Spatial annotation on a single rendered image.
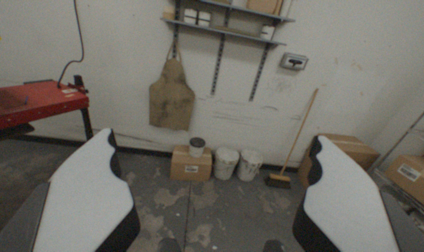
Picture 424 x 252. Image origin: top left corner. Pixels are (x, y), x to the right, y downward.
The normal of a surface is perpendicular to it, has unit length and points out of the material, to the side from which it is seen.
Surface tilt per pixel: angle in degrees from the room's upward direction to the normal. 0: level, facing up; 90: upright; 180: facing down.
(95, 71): 90
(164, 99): 87
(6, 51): 90
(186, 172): 90
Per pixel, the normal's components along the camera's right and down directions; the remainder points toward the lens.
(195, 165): 0.09, 0.47
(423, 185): -0.97, -0.08
